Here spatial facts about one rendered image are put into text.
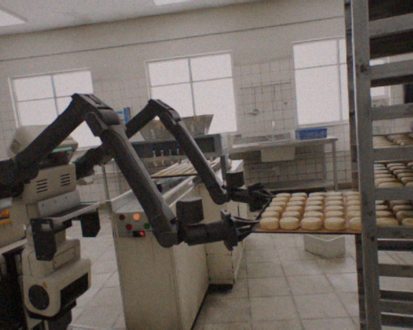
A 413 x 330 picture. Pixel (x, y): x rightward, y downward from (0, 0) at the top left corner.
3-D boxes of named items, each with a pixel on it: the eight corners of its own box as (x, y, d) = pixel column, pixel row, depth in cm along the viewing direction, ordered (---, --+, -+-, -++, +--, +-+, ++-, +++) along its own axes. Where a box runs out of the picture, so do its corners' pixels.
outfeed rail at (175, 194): (221, 161, 371) (221, 155, 370) (224, 161, 370) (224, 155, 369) (159, 210, 177) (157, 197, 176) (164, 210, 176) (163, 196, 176)
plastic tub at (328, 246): (303, 249, 325) (301, 233, 323) (320, 244, 335) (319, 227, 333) (329, 259, 298) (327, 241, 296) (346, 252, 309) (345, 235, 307)
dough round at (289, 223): (302, 228, 91) (302, 221, 91) (284, 231, 91) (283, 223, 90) (294, 223, 96) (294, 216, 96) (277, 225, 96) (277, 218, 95)
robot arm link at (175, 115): (165, 91, 145) (154, 91, 135) (184, 117, 145) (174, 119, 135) (96, 150, 161) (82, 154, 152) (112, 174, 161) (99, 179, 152)
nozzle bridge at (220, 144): (145, 180, 290) (140, 139, 286) (231, 174, 274) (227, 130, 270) (129, 188, 258) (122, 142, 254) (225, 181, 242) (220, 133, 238)
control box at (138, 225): (120, 236, 188) (117, 210, 187) (163, 234, 183) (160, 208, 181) (118, 238, 185) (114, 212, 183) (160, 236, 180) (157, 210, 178)
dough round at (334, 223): (323, 229, 88) (323, 222, 88) (326, 224, 93) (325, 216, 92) (345, 231, 86) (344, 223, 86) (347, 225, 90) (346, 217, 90)
